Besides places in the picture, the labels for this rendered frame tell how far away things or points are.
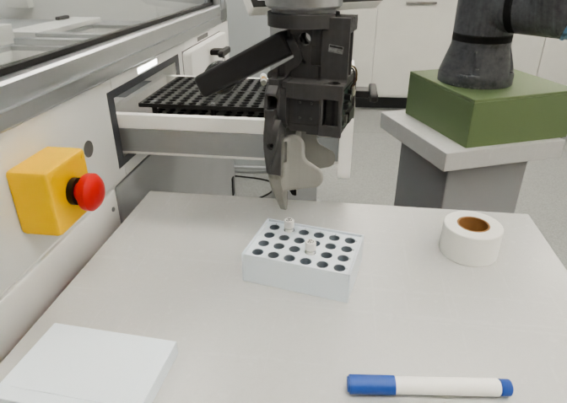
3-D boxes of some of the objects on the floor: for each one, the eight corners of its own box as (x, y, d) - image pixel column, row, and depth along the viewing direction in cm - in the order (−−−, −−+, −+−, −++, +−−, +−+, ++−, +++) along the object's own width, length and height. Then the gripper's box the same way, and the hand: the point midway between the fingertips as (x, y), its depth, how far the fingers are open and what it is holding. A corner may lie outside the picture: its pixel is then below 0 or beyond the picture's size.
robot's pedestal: (437, 324, 155) (481, 101, 121) (497, 398, 129) (574, 141, 95) (353, 341, 148) (375, 110, 113) (399, 423, 122) (445, 155, 88)
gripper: (342, 19, 39) (331, 233, 49) (364, 8, 49) (351, 190, 58) (248, 15, 42) (255, 220, 51) (287, 5, 51) (286, 180, 61)
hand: (283, 190), depth 55 cm, fingers open, 3 cm apart
